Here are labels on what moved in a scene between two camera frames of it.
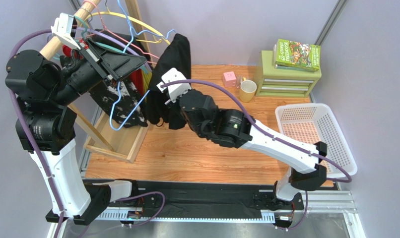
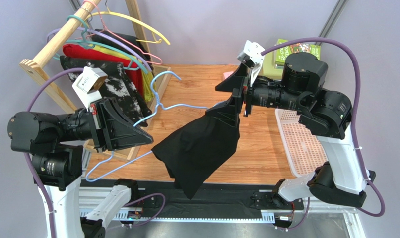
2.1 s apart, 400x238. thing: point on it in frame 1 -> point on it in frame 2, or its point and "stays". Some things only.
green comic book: [298, 55] stays
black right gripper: [180, 102] -> [239, 100]
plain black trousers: [176, 55] -> [192, 155]
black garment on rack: [124, 42] stays
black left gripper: [112, 65] -> [111, 128]
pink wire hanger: [114, 34] stays
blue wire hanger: [119, 83] -> [158, 105]
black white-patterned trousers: [119, 100] stays
